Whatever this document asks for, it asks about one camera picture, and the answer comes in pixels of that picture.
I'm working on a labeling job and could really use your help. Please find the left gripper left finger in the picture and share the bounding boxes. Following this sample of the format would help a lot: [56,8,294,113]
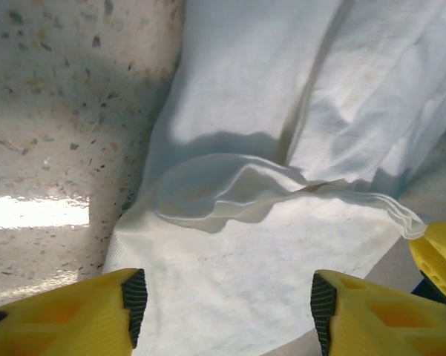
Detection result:
[0,267,148,356]

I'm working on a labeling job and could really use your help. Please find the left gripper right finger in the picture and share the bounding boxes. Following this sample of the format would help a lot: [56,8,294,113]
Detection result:
[310,269,446,356]

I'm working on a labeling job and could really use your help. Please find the white t-shirt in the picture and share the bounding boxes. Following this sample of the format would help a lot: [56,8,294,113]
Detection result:
[102,0,446,356]

